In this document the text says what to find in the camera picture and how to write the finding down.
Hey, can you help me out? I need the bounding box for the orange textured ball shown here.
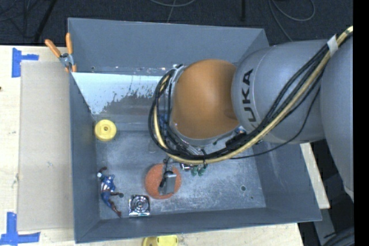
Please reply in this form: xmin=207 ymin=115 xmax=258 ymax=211
xmin=144 ymin=163 xmax=183 ymax=200

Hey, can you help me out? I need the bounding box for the silver square packet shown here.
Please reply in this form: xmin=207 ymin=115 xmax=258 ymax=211
xmin=128 ymin=194 xmax=152 ymax=218

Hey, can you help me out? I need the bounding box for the grey metal bin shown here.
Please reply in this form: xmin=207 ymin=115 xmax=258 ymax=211
xmin=66 ymin=17 xmax=323 ymax=244

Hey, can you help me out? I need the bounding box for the blue and red toy figure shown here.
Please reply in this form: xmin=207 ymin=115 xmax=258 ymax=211
xmin=96 ymin=166 xmax=125 ymax=218

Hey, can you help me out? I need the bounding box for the yellow round disc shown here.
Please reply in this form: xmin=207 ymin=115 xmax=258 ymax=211
xmin=94 ymin=119 xmax=118 ymax=142

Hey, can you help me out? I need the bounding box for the pale wood flat board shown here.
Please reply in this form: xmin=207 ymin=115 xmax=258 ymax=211
xmin=16 ymin=60 xmax=74 ymax=233

